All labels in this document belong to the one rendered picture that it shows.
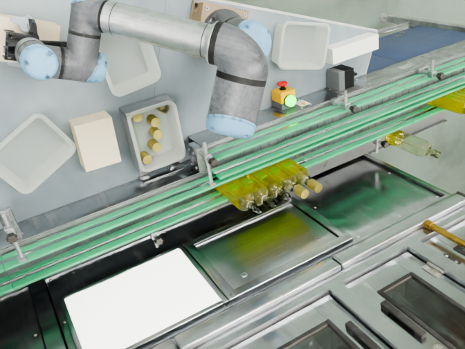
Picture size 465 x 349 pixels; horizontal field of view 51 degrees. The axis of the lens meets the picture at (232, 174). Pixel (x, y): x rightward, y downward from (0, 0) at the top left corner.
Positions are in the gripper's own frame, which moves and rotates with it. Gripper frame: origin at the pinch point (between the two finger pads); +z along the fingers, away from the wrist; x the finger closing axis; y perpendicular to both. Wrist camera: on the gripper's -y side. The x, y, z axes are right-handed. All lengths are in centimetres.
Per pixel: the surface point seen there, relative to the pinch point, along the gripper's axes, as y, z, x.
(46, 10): -5.2, 5.3, -9.1
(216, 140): -63, -7, 24
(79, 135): -16.6, -2.3, 26.1
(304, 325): -66, -69, 58
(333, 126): -112, -11, 14
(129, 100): -33.7, 5.2, 15.1
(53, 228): -10, -7, 56
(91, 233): -20, -16, 54
